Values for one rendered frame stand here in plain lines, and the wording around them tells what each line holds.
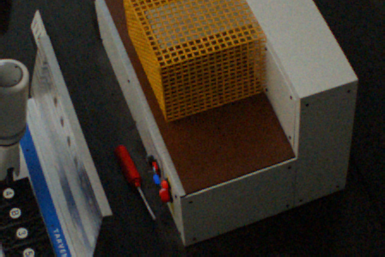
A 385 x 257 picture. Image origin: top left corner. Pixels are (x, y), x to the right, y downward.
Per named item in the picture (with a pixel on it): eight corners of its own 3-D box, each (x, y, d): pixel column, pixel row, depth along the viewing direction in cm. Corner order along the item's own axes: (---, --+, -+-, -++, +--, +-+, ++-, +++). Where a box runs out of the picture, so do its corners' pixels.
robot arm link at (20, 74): (-28, 116, 199) (3, 144, 196) (-28, 71, 189) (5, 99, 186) (3, 92, 204) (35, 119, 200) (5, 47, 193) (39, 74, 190)
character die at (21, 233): (-3, 232, 211) (-4, 229, 210) (42, 218, 212) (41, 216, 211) (3, 253, 208) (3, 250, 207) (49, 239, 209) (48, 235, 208)
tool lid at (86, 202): (39, 36, 213) (48, 35, 213) (29, 96, 227) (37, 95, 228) (102, 216, 189) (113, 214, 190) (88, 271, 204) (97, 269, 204)
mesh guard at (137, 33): (128, 33, 210) (119, -19, 197) (223, 6, 212) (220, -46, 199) (166, 122, 198) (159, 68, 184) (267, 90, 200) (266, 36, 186)
